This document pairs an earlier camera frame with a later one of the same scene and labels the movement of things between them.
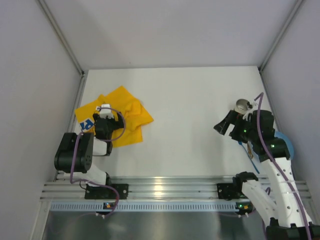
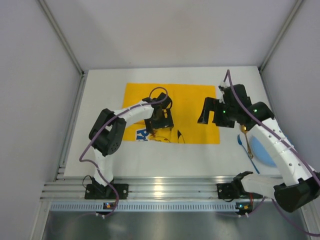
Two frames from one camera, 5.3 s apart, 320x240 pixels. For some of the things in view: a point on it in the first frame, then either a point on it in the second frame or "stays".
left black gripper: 105,120 -> 160,124
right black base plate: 227,191 stays
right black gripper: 233,125 -> 216,114
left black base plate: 93,192 stays
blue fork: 240,142 stays
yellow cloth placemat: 133,115 -> 188,104
